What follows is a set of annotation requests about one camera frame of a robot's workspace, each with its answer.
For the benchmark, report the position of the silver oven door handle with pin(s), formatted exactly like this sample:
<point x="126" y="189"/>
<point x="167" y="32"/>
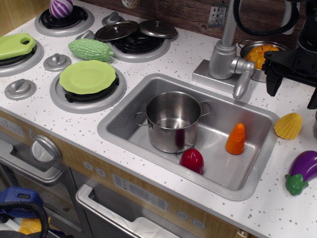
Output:
<point x="50" y="177"/>

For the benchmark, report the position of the steel pot lid left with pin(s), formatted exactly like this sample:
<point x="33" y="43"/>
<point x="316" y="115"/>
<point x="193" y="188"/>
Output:
<point x="116" y="31"/>

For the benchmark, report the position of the silver sink basin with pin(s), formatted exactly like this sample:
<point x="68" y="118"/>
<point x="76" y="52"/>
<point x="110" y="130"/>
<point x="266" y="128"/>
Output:
<point x="234" y="177"/>

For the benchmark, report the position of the green toy plate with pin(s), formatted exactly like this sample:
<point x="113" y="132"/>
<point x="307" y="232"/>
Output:
<point x="87" y="77"/>

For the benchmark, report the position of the steel pot in sink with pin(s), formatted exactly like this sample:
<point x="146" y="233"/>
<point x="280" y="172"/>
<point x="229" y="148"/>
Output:
<point x="172" y="119"/>

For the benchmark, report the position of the yellow toy corn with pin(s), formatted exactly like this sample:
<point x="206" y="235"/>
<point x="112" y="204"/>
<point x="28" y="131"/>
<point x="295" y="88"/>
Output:
<point x="289" y="126"/>

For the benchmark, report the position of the stove burner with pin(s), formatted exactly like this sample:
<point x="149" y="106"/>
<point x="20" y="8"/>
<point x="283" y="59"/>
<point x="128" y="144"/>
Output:
<point x="57" y="94"/>
<point x="23" y="66"/>
<point x="138" y="48"/>
<point x="78" y="21"/>

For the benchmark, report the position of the silver stove knob back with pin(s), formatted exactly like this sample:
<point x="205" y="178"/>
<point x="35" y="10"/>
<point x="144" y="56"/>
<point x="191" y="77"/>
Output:
<point x="86" y="35"/>

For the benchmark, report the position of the steel pot lid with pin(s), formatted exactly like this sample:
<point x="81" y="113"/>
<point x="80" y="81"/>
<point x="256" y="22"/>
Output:
<point x="157" y="28"/>
<point x="116" y="31"/>

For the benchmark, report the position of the red toy pepper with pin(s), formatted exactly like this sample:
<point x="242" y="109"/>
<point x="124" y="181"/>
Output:
<point x="193" y="160"/>

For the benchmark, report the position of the silver dishwasher door handle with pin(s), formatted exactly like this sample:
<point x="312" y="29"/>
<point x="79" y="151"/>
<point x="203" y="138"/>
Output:
<point x="111" y="215"/>

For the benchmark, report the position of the hanging white slotted spoon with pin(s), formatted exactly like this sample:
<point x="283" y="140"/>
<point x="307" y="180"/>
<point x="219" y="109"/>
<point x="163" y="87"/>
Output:
<point x="130" y="4"/>

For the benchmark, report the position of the front right stove burner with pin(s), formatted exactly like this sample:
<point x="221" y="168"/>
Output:
<point x="57" y="94"/>

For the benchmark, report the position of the steel pot lid right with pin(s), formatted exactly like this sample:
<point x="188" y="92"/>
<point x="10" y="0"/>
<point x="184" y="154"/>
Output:
<point x="157" y="28"/>

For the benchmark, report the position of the silver toy faucet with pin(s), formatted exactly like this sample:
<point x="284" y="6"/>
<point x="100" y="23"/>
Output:
<point x="225" y="70"/>

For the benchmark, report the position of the silver stove knob middle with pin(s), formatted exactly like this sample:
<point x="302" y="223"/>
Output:
<point x="57" y="63"/>

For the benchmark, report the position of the orange toy carrot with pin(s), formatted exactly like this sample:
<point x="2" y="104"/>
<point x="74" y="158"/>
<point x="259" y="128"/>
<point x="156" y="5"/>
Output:
<point x="236" y="140"/>

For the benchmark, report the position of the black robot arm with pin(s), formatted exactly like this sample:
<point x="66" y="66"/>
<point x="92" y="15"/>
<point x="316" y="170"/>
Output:
<point x="307" y="38"/>

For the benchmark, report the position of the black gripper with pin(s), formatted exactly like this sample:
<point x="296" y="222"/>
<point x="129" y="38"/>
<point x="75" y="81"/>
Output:
<point x="299" y="65"/>

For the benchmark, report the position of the front left stove burner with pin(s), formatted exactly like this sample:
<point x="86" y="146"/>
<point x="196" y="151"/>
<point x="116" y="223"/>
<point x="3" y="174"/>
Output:
<point x="23" y="66"/>

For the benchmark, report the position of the back right stove burner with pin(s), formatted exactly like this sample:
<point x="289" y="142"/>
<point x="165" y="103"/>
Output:
<point x="138" y="48"/>

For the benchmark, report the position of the silver stove knob front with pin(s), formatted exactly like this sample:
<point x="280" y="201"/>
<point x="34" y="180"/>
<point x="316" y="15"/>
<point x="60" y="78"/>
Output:
<point x="20" y="89"/>

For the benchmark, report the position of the blue clamp tool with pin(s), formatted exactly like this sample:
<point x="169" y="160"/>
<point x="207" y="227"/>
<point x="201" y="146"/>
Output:
<point x="21" y="202"/>

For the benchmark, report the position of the back left stove burner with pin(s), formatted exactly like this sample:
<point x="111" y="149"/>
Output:
<point x="78" y="21"/>

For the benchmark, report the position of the silver stove knob rear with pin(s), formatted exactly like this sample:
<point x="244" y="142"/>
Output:
<point x="113" y="18"/>

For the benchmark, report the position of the silver stove knob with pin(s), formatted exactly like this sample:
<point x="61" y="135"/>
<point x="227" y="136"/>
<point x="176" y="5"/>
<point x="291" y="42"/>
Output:
<point x="20" y="89"/>
<point x="113" y="18"/>
<point x="86" y="35"/>
<point x="57" y="63"/>

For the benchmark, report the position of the purple toy eggplant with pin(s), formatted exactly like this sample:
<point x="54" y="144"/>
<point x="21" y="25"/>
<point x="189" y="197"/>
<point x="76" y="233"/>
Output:
<point x="302" y="170"/>

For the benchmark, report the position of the green toy cutting board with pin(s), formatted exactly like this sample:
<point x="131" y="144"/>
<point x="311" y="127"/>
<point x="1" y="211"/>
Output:
<point x="16" y="45"/>

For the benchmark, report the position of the silver oven dial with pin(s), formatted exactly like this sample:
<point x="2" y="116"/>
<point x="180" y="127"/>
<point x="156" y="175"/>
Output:
<point x="44" y="150"/>

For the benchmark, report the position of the small steel pot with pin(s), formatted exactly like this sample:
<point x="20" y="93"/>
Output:
<point x="247" y="45"/>

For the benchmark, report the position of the hanging metal grater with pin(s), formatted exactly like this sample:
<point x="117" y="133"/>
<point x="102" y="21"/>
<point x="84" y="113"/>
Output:
<point x="217" y="14"/>

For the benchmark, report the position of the green toy bitter gourd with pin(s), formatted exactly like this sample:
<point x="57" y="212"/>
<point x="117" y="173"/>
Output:
<point x="89" y="49"/>

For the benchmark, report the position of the purple striped toy ball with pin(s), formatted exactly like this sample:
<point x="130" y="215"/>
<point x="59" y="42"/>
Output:
<point x="60" y="9"/>

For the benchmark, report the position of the orange toy pumpkin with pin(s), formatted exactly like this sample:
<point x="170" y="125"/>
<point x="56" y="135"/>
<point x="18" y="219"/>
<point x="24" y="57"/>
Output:
<point x="256" y="54"/>

